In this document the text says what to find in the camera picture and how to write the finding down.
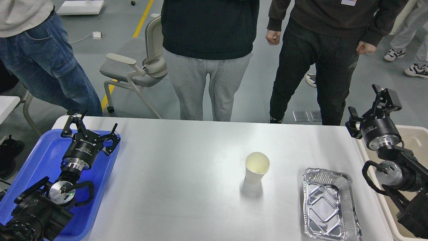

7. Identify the person in blue jeans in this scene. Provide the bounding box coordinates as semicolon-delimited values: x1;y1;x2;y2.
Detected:
0;0;102;116

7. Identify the right floor metal plate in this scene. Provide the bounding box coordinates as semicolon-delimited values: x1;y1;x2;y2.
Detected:
309;110;322;122

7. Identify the blue plastic tray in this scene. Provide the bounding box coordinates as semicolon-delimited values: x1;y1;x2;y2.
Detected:
0;129;120;241

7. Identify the white paper cup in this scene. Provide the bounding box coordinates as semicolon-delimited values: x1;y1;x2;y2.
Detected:
245;152;270;184

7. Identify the white power adapter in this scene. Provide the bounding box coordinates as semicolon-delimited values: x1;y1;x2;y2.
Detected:
92;31;102;40

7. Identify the person in grey sweatpants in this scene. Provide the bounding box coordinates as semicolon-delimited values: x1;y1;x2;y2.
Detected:
161;0;259;122

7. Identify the grey office chair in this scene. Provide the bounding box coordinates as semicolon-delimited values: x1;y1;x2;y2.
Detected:
99;14;167;119

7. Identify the person in black trousers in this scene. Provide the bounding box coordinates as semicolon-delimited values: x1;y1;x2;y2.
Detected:
266;0;408;126

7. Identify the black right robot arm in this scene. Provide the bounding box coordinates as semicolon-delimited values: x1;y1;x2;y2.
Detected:
345;84;427;239

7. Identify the black shoe at left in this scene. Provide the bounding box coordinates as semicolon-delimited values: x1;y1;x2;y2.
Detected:
0;135;25;179

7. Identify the beige plastic bin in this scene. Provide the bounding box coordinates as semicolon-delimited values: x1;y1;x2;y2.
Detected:
356;125;428;241

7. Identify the white flat board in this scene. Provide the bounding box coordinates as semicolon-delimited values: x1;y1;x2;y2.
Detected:
56;0;105;15

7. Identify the aluminium foil tray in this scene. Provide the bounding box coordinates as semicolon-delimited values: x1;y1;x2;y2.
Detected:
303;168;362;241

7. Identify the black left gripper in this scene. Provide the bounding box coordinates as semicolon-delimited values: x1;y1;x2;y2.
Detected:
60;113;121;170

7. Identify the white side table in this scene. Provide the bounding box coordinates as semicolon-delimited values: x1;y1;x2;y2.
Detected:
0;95;20;124

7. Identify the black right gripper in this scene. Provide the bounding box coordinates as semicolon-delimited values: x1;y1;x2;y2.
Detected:
345;84;402;150

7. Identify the person in light trousers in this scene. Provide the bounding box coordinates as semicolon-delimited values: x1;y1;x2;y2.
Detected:
384;0;428;79

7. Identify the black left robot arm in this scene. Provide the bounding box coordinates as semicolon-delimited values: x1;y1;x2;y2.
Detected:
1;115;121;241

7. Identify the left floor metal plate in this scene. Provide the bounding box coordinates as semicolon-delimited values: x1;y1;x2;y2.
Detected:
293;111;309;122

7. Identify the floor metal plate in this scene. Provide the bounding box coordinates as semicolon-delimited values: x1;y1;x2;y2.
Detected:
293;111;309;122
309;110;322;122

